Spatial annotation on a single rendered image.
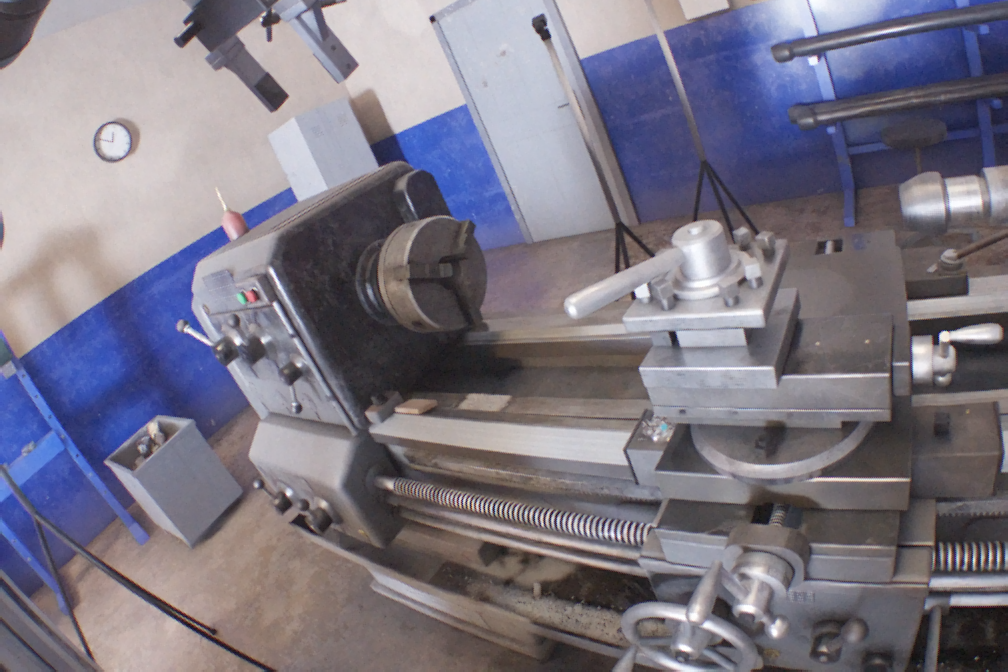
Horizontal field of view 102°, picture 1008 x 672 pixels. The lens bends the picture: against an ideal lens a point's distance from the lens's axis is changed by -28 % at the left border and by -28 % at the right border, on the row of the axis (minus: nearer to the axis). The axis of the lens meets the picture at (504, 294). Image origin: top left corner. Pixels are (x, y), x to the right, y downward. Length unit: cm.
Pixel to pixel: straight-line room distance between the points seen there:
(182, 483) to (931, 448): 310
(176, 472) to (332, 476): 191
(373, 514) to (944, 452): 118
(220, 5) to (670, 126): 374
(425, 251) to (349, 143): 380
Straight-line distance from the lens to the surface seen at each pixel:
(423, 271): 114
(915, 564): 75
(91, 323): 441
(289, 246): 123
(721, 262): 63
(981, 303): 110
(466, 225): 125
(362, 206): 135
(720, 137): 404
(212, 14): 60
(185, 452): 320
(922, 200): 82
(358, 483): 137
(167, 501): 320
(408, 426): 126
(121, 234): 452
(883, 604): 79
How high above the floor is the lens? 142
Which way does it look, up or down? 20 degrees down
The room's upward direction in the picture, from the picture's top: 24 degrees counter-clockwise
